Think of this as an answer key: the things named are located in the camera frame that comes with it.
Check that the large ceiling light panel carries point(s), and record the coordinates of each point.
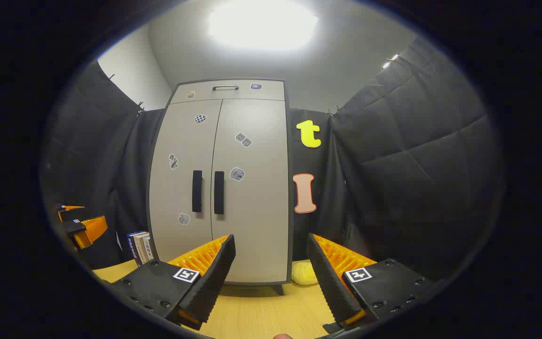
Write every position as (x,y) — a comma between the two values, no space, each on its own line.
(261,23)

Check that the yellow soft object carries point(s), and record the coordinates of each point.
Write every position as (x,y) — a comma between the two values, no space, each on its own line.
(304,274)

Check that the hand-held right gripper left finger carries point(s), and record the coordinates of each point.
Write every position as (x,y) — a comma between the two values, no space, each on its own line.
(212,278)

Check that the grey shoe cabinet door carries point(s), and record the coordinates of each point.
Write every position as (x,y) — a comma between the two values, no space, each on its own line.
(261,212)
(181,141)

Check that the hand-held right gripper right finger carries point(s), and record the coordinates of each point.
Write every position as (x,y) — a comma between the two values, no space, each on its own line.
(330,282)

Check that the black backdrop cloth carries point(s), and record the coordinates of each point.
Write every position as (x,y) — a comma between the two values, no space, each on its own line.
(417,165)

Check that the blue book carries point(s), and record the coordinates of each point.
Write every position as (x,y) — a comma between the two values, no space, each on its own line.
(131,247)

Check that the grey double-door shoe cabinet body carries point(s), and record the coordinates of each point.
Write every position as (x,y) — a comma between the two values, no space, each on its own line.
(290,197)

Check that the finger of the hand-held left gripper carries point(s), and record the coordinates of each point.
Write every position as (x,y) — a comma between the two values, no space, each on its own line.
(94,227)
(67,215)

